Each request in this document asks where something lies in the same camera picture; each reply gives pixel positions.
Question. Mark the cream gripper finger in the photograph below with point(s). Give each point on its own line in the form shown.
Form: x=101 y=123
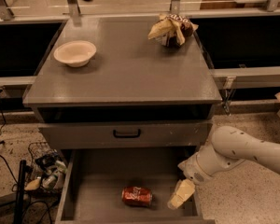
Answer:
x=183 y=166
x=184 y=189

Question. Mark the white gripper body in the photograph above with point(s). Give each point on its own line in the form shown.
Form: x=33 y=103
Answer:
x=194 y=171

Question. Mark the red coke can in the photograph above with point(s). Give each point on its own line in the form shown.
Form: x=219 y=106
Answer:
x=137 y=196

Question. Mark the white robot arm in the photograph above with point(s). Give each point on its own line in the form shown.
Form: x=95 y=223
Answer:
x=228 y=148

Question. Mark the open grey middle drawer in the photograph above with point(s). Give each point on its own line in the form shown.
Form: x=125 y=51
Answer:
x=125 y=186

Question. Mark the grey drawer cabinet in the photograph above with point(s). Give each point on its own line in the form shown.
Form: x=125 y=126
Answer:
x=130 y=79

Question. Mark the closed grey top drawer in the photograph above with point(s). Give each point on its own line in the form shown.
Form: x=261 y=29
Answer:
x=100 y=135

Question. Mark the crumpled brown chip bag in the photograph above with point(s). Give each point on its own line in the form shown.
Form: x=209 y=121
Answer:
x=172 y=30

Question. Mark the white paper bowl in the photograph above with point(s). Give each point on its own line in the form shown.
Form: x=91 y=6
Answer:
x=75 y=53

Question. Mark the black stand pole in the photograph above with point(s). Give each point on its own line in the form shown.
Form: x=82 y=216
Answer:
x=20 y=193

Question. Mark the black drawer handle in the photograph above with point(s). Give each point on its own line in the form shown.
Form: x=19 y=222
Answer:
x=127 y=135

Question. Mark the metal clamp bracket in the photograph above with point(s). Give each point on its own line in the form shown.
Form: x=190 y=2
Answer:
x=228 y=92

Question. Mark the wire basket with items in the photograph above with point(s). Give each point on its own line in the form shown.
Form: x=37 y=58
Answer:
x=47 y=172

